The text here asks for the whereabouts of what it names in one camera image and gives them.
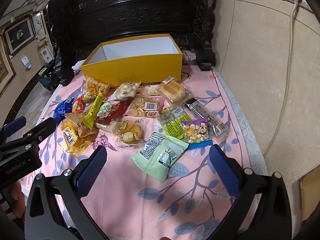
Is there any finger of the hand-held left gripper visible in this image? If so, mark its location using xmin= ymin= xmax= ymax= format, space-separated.
xmin=0 ymin=117 xmax=57 ymax=159
xmin=0 ymin=116 xmax=27 ymax=138

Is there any gold framed picture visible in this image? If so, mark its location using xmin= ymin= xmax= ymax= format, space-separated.
xmin=0 ymin=34 xmax=17 ymax=98

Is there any flower framed picture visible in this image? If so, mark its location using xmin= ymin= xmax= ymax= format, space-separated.
xmin=32 ymin=11 xmax=48 ymax=43

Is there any brown cardboard box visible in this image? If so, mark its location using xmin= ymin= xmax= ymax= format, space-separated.
xmin=300 ymin=167 xmax=320 ymax=222

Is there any purple cartoon pig snack packet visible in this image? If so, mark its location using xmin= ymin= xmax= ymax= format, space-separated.
xmin=180 ymin=118 xmax=213 ymax=151

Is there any white cable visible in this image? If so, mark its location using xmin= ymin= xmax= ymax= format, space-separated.
xmin=264 ymin=2 xmax=299 ymax=157

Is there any blue snack packet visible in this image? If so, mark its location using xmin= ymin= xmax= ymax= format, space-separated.
xmin=52 ymin=98 xmax=75 ymax=125

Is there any tan snack packet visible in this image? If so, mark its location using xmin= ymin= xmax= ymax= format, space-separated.
xmin=64 ymin=112 xmax=99 ymax=138

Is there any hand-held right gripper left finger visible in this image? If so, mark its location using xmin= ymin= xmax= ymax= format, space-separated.
xmin=24 ymin=145 xmax=108 ymax=240

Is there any round biscuit packet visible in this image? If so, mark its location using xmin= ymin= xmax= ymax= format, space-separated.
xmin=124 ymin=94 xmax=160 ymax=118

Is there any yellow-green snack packet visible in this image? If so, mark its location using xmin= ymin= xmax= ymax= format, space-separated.
xmin=157 ymin=106 xmax=193 ymax=138

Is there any small white cracker packet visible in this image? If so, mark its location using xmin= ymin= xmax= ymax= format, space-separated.
xmin=145 ymin=85 xmax=160 ymax=97

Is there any sesame bar packet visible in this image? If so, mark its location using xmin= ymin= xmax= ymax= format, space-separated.
xmin=97 ymin=121 xmax=120 ymax=134

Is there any white ball snack packet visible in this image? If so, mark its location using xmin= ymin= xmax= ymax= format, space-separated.
xmin=108 ymin=80 xmax=142 ymax=102

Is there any orange cracker packet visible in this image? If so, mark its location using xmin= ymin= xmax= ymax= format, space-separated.
xmin=82 ymin=76 xmax=110 ymax=103

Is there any pink floral tablecloth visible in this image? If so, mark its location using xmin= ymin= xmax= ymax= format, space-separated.
xmin=15 ymin=65 xmax=269 ymax=240

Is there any yellow clear snack packet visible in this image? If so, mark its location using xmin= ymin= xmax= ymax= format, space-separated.
xmin=61 ymin=120 xmax=92 ymax=154

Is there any yellow cardboard box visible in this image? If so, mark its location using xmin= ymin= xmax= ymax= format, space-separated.
xmin=80 ymin=33 xmax=184 ymax=88

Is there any mint green snack packet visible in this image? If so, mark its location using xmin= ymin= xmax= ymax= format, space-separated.
xmin=131 ymin=132 xmax=190 ymax=183

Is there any yellow stick snack packet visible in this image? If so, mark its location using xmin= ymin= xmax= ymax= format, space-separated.
xmin=83 ymin=91 xmax=105 ymax=130

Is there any black label snack packet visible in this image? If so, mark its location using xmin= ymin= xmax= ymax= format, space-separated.
xmin=182 ymin=97 xmax=229 ymax=137

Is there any small red snack packet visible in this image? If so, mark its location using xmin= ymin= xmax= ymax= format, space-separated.
xmin=72 ymin=96 xmax=87 ymax=113

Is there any yellow cake packet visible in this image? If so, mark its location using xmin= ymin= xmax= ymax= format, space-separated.
xmin=114 ymin=119 xmax=148 ymax=149

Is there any green white label packet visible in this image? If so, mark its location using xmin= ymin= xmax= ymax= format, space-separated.
xmin=97 ymin=100 xmax=115 ymax=117

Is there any small wooden framed picture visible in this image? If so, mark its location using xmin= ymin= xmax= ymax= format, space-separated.
xmin=37 ymin=41 xmax=54 ymax=63

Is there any white paper sheet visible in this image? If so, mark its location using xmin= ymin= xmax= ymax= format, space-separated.
xmin=72 ymin=59 xmax=87 ymax=70

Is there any dark red snack packet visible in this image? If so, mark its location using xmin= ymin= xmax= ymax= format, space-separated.
xmin=94 ymin=101 xmax=133 ymax=128

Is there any carved black wooden chair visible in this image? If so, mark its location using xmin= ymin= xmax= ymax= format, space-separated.
xmin=46 ymin=0 xmax=217 ymax=87

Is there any dark framed picture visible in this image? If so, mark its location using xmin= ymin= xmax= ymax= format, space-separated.
xmin=4 ymin=15 xmax=37 ymax=55

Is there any white blue wall tag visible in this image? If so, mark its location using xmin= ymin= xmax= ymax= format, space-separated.
xmin=20 ymin=54 xmax=32 ymax=69

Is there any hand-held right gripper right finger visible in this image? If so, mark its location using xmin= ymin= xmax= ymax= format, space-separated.
xmin=209 ymin=144 xmax=293 ymax=240

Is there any sliced bread packet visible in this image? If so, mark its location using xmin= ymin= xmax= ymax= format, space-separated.
xmin=157 ymin=76 xmax=192 ymax=105

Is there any person's left hand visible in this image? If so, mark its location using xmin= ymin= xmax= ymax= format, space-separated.
xmin=7 ymin=180 xmax=27 ymax=214

